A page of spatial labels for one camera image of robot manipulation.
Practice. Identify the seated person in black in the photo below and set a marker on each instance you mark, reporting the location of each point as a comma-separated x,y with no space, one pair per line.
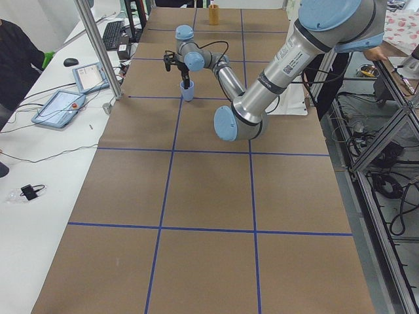
21,64

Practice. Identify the aluminium frame post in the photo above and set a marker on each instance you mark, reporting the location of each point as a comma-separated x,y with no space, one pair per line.
98,45

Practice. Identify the bamboo wooden cup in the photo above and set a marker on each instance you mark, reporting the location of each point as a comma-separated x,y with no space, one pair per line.
213,15

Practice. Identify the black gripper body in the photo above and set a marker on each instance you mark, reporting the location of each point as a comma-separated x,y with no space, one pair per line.
182,67

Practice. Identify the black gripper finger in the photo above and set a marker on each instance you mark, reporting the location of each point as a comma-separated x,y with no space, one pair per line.
186,82

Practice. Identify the standing person in black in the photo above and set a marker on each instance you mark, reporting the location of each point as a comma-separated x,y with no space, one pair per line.
335,76

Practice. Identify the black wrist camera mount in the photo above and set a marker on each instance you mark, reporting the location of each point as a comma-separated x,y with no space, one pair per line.
169,59

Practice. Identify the teach pendant tablet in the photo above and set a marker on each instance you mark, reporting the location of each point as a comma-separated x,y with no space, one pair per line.
60,109
90,78

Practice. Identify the black keyboard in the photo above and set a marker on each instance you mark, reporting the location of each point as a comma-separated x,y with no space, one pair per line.
111,35

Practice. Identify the light blue plastic cup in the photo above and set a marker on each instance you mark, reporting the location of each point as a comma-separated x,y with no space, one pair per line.
187,93

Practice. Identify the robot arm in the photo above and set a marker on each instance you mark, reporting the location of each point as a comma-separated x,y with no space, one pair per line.
321,26

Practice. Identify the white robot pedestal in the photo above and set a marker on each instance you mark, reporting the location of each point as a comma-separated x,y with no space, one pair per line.
290,102

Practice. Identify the near teach pendant tablet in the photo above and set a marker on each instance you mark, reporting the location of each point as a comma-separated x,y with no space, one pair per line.
60,109

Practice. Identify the far teach pendant tablet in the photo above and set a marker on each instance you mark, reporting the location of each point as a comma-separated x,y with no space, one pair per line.
90,78

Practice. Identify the black small device on table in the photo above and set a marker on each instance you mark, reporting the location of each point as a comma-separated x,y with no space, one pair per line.
30,192

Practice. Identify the black computer mouse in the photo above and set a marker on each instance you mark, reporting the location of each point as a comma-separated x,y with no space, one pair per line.
70,62

